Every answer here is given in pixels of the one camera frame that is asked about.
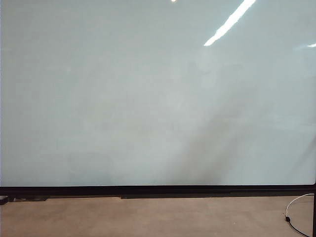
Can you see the black whiteboard stand leg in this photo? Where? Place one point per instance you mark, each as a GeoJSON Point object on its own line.
{"type": "Point", "coordinates": [314, 217]}

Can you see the white glass whiteboard black frame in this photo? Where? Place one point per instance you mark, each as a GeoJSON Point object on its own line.
{"type": "Point", "coordinates": [74, 98]}

